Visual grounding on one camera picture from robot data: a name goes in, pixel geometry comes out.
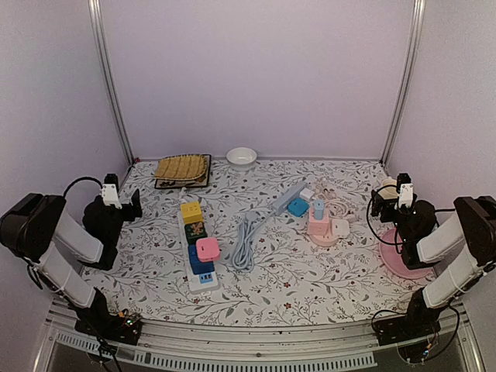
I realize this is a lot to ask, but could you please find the white plug adapter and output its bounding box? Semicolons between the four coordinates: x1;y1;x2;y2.
330;219;350;239

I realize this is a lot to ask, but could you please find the small light blue plug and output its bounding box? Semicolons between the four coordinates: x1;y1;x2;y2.
313;199;325;220

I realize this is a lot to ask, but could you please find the pink round socket base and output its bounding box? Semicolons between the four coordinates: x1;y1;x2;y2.
309;225;339;248

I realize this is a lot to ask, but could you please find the pink cube socket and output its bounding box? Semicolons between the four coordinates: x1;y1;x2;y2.
307;210;329;236

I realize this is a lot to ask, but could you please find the cyan square plug adapter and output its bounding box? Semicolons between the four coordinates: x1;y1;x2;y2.
287;198;309;217

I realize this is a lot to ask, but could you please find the light blue power strip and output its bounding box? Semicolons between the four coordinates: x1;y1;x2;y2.
231;181;308;273

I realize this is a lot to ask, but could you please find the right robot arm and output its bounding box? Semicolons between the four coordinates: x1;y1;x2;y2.
367;191;495;338

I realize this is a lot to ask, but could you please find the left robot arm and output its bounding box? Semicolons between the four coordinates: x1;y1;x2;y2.
1;193;141;336

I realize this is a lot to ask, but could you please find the pink square plug adapter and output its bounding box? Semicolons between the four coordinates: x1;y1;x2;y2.
195;237;220;262

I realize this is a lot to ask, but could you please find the cream cup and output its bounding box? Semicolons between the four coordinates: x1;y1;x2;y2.
379;177;398;200

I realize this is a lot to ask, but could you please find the pink plate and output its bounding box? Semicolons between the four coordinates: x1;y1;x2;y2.
378;227;437;279

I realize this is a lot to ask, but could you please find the yellow cube adapter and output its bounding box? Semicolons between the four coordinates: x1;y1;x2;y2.
181;201;204;225

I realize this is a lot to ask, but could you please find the green patterned cube adapter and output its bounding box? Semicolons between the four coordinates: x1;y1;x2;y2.
184;221;208;241

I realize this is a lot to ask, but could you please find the yellow woven mat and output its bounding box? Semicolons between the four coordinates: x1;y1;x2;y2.
154;154;212;190

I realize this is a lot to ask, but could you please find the dark blue cube adapter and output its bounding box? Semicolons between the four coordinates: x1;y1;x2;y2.
188;245;215;275

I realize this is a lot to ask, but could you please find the white long power strip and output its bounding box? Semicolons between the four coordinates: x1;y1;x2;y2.
177;199;220;295

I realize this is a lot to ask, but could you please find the white ceramic bowl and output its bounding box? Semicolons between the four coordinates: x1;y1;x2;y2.
226;147;257;171

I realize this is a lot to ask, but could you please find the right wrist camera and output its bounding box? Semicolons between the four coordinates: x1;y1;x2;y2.
396;173;415;210

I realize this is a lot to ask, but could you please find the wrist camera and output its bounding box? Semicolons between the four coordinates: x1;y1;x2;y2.
396;173;415;210
101;174;122;209

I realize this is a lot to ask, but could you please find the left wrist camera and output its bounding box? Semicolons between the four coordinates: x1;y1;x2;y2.
101;174;122;209

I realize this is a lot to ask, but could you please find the white coiled cable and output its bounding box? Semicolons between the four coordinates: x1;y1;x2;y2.
315;188;356;224

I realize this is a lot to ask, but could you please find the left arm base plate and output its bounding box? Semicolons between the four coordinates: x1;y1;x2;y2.
74;308;143;346

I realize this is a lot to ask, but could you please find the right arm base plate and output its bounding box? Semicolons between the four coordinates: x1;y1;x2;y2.
370;310;441;346

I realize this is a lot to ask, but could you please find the front aluminium rail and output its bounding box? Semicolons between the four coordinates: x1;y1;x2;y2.
33;301;486;371

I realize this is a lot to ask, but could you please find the right aluminium frame post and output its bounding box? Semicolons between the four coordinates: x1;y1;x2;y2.
380;0;425;167

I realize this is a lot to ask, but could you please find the aluminium frame post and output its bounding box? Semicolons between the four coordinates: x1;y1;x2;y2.
380;0;425;167
88;0;134;165

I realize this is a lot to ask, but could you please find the left aluminium frame post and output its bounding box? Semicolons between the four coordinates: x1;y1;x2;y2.
88;0;134;165

